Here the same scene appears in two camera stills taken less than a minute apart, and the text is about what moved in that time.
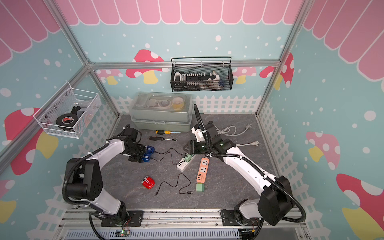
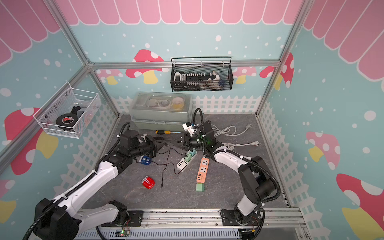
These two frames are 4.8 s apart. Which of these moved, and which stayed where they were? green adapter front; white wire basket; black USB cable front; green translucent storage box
Moved: black USB cable front
Stayed: green adapter front; green translucent storage box; white wire basket
